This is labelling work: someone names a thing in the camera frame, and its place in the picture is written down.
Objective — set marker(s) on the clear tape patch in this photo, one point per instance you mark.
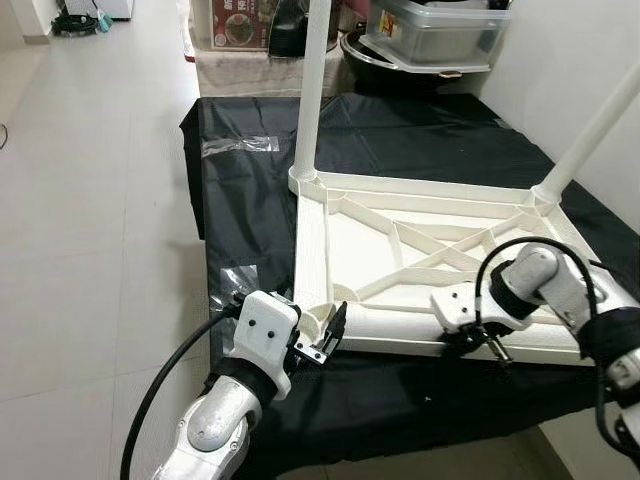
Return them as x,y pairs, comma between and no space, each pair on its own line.
240,282
240,145

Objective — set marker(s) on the white appliance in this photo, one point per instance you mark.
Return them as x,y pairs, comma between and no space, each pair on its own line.
115,8

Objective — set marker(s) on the red framed poster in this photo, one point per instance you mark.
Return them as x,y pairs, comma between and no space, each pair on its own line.
240,25

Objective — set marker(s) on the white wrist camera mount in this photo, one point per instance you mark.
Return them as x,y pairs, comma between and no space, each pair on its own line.
455,305
262,325

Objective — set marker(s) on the black tablecloth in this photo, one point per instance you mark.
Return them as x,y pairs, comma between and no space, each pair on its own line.
430,130

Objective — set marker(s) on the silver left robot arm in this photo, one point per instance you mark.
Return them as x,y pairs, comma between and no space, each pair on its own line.
215,425

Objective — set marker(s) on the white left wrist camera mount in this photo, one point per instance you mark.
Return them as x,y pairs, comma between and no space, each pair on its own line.
262,325

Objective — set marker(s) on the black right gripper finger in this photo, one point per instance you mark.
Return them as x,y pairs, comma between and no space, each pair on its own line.
499,353

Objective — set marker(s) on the white plastic table top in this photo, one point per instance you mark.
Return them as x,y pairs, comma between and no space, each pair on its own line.
360,250

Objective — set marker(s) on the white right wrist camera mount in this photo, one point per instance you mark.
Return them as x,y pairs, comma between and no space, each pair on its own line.
455,305

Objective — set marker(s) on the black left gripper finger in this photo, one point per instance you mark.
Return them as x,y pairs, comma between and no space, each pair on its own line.
335,325

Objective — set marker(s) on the large black bowl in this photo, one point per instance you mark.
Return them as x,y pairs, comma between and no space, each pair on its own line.
370,68

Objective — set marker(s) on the glossy black bag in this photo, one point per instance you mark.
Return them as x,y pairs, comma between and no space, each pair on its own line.
285,25

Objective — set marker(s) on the small black floor appliance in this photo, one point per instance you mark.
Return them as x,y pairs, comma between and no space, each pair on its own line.
75,23

